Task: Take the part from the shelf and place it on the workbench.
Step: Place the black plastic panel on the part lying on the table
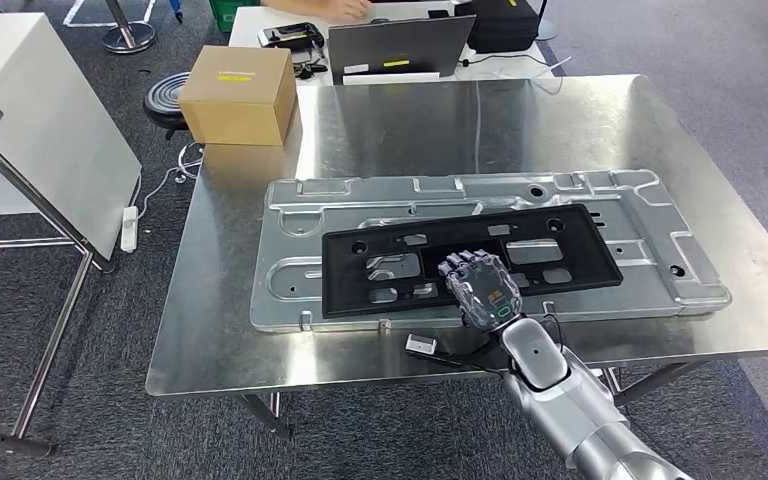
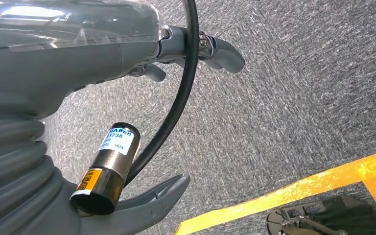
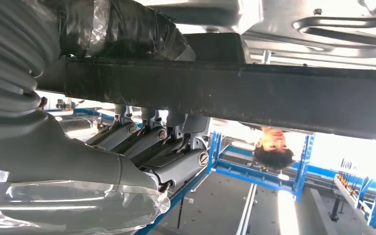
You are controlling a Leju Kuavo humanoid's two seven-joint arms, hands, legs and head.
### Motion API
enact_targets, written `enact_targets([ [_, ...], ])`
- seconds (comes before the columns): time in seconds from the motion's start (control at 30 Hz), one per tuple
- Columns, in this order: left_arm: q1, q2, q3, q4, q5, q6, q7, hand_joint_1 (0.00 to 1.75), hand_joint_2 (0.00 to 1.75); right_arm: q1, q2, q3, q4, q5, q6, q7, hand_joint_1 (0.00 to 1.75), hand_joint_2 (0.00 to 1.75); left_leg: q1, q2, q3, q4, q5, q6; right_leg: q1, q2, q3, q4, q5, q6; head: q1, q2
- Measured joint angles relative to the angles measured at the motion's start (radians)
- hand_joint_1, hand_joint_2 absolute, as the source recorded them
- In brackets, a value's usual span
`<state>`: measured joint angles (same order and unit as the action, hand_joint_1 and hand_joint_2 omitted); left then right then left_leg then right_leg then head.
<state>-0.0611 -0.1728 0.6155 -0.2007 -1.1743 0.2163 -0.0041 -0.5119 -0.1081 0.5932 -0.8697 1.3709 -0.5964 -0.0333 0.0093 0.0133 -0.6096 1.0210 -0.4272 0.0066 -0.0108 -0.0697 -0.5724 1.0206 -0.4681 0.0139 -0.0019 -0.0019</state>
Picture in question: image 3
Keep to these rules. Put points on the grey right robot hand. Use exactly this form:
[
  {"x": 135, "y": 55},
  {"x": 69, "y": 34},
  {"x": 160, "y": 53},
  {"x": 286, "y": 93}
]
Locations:
[{"x": 61, "y": 155}]

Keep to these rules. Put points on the blue metal shelf rack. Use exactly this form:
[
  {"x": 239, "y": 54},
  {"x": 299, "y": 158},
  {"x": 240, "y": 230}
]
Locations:
[
  {"x": 374, "y": 207},
  {"x": 256, "y": 178}
]

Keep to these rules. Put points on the person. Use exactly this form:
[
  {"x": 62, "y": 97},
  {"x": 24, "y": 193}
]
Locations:
[{"x": 274, "y": 149}]

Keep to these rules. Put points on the stamped aluminium sheet panel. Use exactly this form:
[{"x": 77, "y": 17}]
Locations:
[{"x": 304, "y": 42}]

